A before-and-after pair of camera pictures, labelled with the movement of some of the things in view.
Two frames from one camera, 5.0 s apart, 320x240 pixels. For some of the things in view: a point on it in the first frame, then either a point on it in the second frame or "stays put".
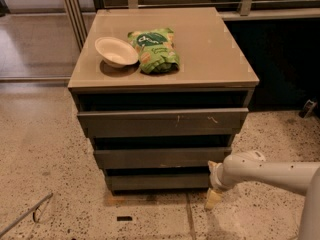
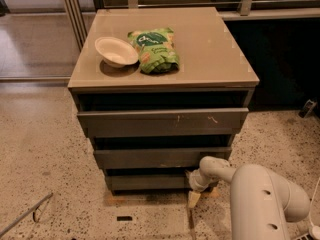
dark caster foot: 308,109 stays put
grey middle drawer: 160,157 stays put
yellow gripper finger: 212,164 → 189,174
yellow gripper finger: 212,198 → 193,198
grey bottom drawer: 158,182 stays put
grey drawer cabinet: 162,132 stays put
